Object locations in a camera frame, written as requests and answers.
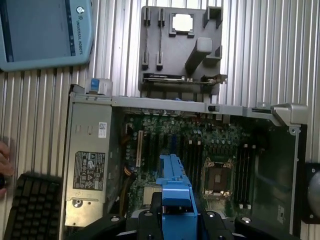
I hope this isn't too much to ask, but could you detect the person's hand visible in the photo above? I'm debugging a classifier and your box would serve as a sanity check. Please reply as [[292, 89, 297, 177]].
[[0, 140, 15, 201]]

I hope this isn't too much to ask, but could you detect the silver chipset heatsink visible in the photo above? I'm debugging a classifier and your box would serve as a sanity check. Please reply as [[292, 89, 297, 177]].
[[143, 186, 163, 209]]

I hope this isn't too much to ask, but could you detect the CPU socket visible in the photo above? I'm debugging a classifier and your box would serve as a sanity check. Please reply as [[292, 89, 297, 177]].
[[202, 156, 234, 200]]

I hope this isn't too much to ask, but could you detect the RAM slot with white clips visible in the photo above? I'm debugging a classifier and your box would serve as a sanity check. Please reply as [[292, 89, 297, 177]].
[[195, 140, 204, 198], [187, 140, 196, 181], [238, 143, 249, 210], [246, 144, 257, 210]]

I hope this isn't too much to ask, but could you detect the white expansion slot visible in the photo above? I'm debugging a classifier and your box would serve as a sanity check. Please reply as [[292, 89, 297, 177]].
[[135, 129, 144, 168]]

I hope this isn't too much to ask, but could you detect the open grey PC case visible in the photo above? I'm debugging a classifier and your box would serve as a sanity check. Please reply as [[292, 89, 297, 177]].
[[61, 83, 309, 240]]

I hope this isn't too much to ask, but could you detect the green motherboard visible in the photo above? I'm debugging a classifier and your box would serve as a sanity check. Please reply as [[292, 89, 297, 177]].
[[121, 111, 260, 219]]

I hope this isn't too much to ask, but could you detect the grey power supply unit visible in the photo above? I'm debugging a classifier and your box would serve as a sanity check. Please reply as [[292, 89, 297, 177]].
[[64, 99, 114, 228]]

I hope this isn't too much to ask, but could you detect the black fan with grey hub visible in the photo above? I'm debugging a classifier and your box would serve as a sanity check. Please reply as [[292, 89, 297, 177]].
[[300, 162, 320, 225]]

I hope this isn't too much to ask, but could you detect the black keyboard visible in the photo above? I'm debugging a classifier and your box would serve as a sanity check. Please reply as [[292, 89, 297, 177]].
[[1, 171, 64, 240]]

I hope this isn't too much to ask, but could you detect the graphics card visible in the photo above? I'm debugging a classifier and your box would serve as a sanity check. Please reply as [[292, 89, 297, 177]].
[[142, 73, 228, 86]]

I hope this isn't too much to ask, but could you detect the blue and white plastic tab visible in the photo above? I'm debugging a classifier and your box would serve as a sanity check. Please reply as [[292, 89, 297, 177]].
[[90, 78, 112, 96]]

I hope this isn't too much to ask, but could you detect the grey parts rack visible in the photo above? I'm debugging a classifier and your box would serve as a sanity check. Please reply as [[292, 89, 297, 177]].
[[137, 5, 229, 98]]

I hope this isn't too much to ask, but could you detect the silver CPU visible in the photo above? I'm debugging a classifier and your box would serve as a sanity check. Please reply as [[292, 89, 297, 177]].
[[172, 13, 195, 32]]

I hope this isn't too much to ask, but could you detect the Universal Robots teach pendant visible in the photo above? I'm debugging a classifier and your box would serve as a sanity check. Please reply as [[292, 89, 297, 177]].
[[0, 0, 95, 73]]

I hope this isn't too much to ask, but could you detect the yellow wire bundle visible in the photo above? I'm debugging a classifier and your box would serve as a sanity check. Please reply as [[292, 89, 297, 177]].
[[120, 163, 135, 217]]

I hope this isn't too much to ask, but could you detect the grey case latch handle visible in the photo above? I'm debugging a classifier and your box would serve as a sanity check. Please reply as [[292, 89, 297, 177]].
[[270, 103, 309, 126]]

